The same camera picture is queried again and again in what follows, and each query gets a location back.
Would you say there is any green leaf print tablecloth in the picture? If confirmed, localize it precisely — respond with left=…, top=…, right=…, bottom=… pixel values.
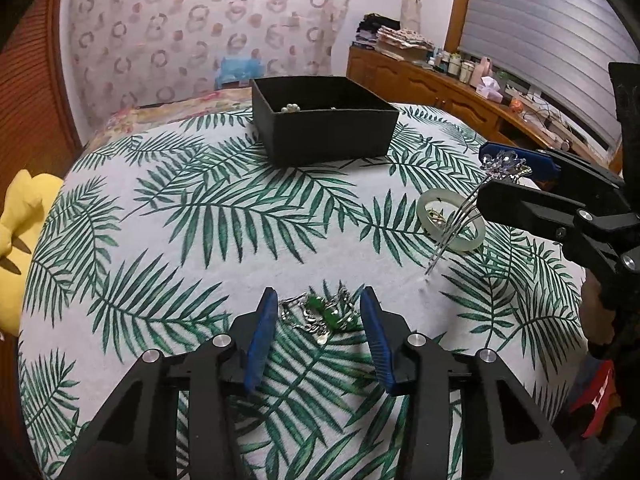
left=17, top=102, right=590, bottom=480

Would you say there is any stack of dark folded clothes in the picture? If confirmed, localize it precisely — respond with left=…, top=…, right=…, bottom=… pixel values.
left=355, top=12, right=404, bottom=51

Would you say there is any grey window blind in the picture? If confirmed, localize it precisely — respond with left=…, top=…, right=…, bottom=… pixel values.
left=457, top=0, right=640, bottom=155

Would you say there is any long wooden cabinet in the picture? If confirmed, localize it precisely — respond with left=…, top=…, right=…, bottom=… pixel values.
left=346, top=45, right=626, bottom=172

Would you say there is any brown louvred wardrobe door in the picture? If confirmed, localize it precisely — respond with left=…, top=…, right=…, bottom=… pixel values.
left=0, top=0, right=84, bottom=207

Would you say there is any blue plush toy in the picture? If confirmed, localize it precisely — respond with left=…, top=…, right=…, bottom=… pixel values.
left=214, top=55, right=267, bottom=92

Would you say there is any person's right hand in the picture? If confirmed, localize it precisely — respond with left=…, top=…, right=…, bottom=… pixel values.
left=580, top=272, right=619, bottom=359

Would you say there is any red and white fabric item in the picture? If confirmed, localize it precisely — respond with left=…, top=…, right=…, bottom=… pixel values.
left=567, top=360, right=619, bottom=439

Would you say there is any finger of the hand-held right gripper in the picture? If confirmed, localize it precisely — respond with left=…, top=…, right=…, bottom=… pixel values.
left=478, top=141, right=629, bottom=211
left=475, top=179, right=592, bottom=242

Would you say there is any stack of floral folded fabrics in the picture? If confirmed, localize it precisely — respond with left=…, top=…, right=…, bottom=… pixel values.
left=375, top=25, right=436, bottom=64

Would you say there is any floral bed blanket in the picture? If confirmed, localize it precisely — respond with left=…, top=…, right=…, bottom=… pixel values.
left=92, top=87, right=256, bottom=144

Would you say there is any row of cosmetic bottles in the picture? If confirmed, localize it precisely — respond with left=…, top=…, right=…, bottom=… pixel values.
left=432, top=47, right=494, bottom=86

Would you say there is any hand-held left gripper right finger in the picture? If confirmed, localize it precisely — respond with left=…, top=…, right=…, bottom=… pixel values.
left=359, top=286, right=581, bottom=480

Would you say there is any wooden window frame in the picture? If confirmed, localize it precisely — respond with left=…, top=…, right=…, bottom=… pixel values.
left=444, top=0, right=476, bottom=54

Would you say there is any black square box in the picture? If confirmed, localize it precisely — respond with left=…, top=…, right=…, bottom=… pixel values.
left=250, top=76, right=400, bottom=167

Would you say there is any silver necklace with green stones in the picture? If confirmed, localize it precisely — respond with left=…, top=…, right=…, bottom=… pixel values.
left=279, top=287, right=364, bottom=346

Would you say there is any yellow plush toy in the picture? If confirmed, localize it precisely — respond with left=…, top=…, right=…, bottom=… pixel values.
left=0, top=169, right=66, bottom=339

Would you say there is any tangle of cables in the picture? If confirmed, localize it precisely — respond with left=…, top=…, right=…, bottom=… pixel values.
left=520, top=95, right=587, bottom=147

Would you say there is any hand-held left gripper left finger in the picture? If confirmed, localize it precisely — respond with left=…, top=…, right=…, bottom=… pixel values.
left=57, top=287, right=279, bottom=480

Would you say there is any pink tissue box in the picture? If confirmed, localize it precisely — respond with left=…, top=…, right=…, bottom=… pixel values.
left=474, top=75, right=506, bottom=104

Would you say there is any pale green jade bangle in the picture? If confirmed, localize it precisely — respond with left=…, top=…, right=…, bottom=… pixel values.
left=417, top=187, right=487, bottom=252

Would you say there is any silver crystal flower hairpin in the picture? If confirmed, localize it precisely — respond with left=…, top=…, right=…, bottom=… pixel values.
left=425, top=152, right=534, bottom=276

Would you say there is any circle pattern sheer curtain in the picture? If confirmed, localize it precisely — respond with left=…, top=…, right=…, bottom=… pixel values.
left=60, top=0, right=354, bottom=132

